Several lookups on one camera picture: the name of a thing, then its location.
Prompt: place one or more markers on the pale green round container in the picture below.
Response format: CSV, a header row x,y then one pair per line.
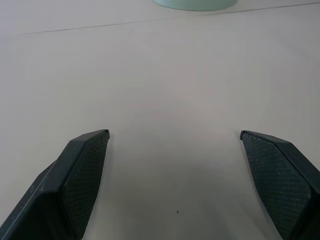
x,y
193,4

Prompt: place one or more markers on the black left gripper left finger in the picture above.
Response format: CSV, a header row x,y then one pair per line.
x,y
62,185

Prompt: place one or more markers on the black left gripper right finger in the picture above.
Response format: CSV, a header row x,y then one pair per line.
x,y
280,180

